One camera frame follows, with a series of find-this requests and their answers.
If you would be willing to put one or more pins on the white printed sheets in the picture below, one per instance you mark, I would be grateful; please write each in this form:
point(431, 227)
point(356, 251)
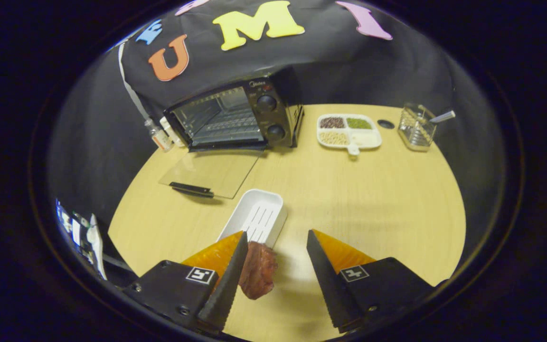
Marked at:
point(95, 242)

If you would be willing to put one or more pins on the white divided dish of beans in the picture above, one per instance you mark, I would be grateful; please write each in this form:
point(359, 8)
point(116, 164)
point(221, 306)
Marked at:
point(363, 138)

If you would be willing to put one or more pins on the white slotted plastic tray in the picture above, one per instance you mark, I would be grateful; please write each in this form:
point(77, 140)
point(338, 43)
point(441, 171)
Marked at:
point(254, 213)

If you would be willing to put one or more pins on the red raw meat piece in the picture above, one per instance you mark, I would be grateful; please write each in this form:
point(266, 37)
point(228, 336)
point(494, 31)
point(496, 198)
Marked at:
point(259, 273)

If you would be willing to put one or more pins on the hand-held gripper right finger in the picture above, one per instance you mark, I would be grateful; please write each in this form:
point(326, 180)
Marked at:
point(330, 285)

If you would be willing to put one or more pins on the black toaster oven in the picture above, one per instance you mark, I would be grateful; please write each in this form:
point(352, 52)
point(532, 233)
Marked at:
point(273, 114)

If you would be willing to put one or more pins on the white bread toaster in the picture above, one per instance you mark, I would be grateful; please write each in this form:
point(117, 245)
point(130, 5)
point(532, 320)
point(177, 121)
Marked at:
point(169, 130)

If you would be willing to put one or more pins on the black round table grommet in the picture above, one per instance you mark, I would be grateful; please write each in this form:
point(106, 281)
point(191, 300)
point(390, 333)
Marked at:
point(386, 124)

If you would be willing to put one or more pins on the small glass bottle orange label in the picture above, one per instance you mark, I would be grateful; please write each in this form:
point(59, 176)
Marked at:
point(159, 137)

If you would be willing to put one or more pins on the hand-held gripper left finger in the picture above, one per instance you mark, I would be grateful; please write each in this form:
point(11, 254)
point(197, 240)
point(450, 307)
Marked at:
point(228, 289)

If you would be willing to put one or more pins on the metal spoon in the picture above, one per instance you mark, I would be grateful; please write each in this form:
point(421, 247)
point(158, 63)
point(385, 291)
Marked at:
point(444, 116)

